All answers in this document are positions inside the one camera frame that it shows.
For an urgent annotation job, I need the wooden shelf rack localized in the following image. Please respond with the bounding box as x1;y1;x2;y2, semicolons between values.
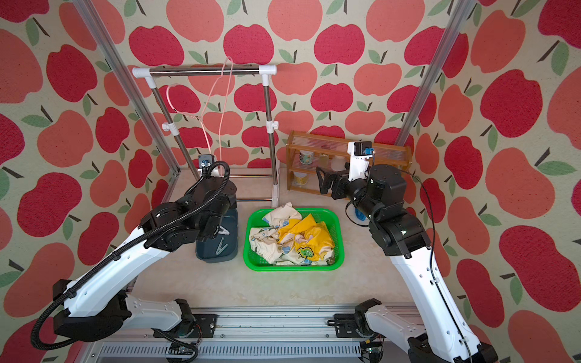
286;132;412;195

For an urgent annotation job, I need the blue lidded container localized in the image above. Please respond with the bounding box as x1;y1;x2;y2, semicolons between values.
355;209;369;223

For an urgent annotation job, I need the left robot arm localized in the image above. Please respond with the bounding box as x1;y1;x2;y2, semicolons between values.
30;161;236;351

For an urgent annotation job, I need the white clothespin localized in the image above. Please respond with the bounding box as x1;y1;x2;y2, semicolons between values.
218;226;231;235

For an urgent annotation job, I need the light blue clothespin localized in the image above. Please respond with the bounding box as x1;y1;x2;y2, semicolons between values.
215;238;228;256

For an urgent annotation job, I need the green plastic basket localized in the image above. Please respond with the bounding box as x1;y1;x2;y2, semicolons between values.
244;204;345;272

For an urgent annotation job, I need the white cup with label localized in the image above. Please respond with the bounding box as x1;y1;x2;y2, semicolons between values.
299;150;314;165

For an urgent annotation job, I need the pink wire hanger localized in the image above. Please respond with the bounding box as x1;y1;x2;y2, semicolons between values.
160;57;241;166

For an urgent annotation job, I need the yellow dinosaur kids jacket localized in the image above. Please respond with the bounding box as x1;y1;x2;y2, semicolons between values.
248;202;335;266

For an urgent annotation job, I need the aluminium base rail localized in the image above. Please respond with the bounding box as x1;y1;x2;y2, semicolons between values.
74;305;363;362

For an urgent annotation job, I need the small glass jar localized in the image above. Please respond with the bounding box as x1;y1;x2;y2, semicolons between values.
318;154;329;169

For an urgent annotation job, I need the aluminium frame post left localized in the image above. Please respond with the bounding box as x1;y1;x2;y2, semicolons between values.
73;0;181;178

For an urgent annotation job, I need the white and steel clothes rack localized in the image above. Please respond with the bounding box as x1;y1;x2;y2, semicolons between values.
131;64;280;208

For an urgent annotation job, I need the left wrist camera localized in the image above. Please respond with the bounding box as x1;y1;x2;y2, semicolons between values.
198;154;215;178

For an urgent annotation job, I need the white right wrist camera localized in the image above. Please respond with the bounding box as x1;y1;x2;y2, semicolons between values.
347;142;375;182

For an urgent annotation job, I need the yellow labelled tin can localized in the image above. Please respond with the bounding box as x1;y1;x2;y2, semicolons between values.
293;172;309;187

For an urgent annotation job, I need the dark blue plastic tray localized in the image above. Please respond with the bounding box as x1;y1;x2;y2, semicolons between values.
195;209;238;263

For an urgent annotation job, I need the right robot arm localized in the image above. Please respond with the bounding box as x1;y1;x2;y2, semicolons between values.
316;164;498;362

